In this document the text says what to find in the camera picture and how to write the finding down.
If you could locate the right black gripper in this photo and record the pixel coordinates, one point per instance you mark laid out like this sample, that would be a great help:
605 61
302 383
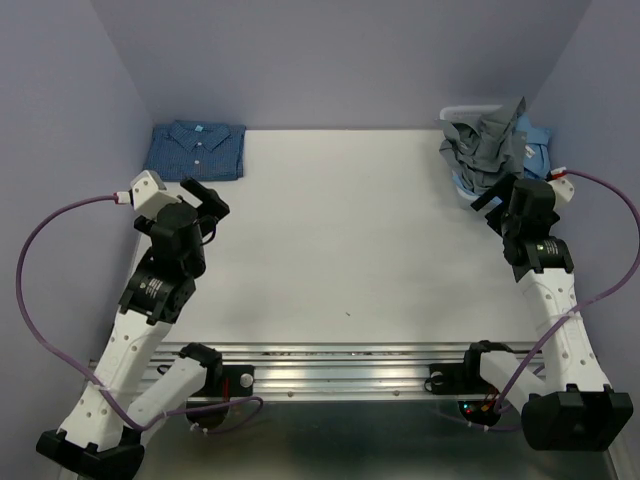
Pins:
502 187

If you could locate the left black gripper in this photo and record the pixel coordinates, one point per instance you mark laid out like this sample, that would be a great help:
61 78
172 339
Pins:
211 203

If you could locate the grey long sleeve shirt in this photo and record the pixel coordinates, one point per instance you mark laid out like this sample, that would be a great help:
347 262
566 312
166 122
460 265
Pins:
481 150

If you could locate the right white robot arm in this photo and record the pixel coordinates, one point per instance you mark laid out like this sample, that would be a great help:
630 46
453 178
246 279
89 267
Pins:
563 397

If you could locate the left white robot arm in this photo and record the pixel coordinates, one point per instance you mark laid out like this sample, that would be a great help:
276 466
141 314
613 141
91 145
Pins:
103 437

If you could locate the white plastic basket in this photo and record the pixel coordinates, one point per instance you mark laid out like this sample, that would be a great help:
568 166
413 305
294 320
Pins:
453 113

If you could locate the light blue shirt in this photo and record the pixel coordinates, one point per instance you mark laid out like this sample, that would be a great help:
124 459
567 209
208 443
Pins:
536 162

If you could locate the folded blue checkered shirt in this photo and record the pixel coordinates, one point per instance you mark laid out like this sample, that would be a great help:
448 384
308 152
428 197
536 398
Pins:
202 150

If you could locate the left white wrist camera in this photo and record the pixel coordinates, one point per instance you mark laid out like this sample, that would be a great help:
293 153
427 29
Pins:
149 194

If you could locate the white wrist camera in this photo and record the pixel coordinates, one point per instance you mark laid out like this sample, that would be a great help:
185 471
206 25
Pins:
149 194
562 187

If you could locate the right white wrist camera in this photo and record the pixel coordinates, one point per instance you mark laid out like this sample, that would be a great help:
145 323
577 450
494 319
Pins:
562 187

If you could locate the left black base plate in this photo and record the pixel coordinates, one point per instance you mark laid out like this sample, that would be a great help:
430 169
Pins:
234 381

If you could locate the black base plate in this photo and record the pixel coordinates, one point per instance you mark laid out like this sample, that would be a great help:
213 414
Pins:
234 381
455 379

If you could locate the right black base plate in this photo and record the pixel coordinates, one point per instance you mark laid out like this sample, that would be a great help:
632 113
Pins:
455 379

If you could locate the aluminium mounting rail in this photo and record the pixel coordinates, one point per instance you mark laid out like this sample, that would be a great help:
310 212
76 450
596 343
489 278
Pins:
341 372

